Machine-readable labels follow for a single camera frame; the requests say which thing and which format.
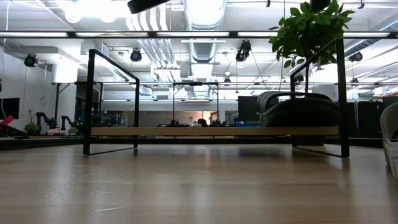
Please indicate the silver ventilation duct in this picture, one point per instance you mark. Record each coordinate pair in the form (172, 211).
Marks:
(203, 18)

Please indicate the black rubber slide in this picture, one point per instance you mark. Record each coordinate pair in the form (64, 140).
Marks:
(298, 115)
(140, 6)

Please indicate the black background frame stand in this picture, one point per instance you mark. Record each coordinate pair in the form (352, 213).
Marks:
(196, 83)

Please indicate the black overhead beam with lights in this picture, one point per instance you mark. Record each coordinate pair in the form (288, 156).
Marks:
(233, 34)

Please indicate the black wall monitor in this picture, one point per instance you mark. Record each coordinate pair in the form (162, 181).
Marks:
(9, 109)

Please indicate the black panel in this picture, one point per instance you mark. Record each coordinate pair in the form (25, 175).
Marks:
(248, 109)

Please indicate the black ceiling spotlight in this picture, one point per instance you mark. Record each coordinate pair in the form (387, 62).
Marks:
(136, 56)
(356, 56)
(31, 60)
(243, 51)

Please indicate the black background robot arm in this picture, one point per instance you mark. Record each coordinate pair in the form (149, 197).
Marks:
(65, 119)
(39, 115)

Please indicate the red object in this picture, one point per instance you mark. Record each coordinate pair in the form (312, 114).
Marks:
(6, 121)

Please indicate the black metal shoe rack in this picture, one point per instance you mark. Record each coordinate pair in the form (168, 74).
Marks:
(186, 131)

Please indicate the white rubber slide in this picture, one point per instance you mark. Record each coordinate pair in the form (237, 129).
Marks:
(391, 149)

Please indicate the black partition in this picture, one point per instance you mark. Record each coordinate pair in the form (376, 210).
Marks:
(367, 118)

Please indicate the small green potted plant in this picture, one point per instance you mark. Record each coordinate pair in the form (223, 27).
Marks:
(32, 128)

